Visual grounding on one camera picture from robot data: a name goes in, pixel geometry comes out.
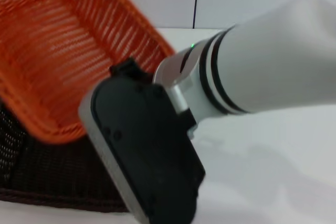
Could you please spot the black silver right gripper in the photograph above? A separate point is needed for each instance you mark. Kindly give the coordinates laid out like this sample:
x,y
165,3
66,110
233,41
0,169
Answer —
x,y
147,150

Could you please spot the dark brown wicker basket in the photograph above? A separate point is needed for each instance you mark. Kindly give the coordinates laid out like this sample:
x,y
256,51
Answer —
x,y
57,176

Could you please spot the orange wicker basket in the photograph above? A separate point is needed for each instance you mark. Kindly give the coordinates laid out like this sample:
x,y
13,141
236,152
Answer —
x,y
52,64

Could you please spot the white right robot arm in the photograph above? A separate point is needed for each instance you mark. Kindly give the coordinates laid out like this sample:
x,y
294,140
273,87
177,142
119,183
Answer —
x,y
262,66

